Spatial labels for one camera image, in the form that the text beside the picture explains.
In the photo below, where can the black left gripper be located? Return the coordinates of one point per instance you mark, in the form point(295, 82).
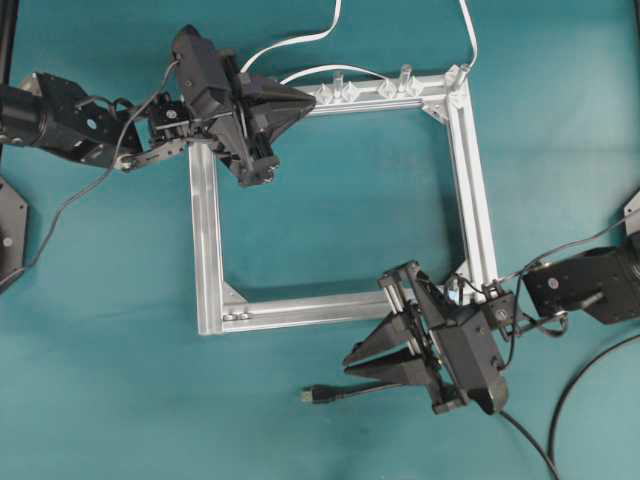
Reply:
point(221, 119)

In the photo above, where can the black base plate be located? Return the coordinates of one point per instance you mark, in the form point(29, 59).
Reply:
point(632, 215)
point(13, 220)

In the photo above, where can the clear post at corner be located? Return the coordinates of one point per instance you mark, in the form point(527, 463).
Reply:
point(456, 76)

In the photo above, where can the clear post near left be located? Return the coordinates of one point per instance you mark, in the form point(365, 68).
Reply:
point(338, 86)

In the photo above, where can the square aluminium extrusion frame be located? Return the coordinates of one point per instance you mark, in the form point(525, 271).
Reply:
point(221, 309)

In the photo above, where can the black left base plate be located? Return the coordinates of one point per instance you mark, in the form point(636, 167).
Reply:
point(13, 220)

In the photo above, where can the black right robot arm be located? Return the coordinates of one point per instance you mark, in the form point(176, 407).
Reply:
point(604, 282)

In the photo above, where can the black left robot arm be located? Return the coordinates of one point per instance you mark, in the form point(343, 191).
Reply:
point(56, 115)

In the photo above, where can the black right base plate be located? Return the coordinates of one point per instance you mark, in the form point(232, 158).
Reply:
point(632, 215)

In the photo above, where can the black vertical rail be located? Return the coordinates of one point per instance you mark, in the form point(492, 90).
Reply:
point(8, 22)

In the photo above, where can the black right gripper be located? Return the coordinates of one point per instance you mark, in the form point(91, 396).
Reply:
point(451, 349)

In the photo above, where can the clear post middle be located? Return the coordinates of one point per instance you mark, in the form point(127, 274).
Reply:
point(404, 78)

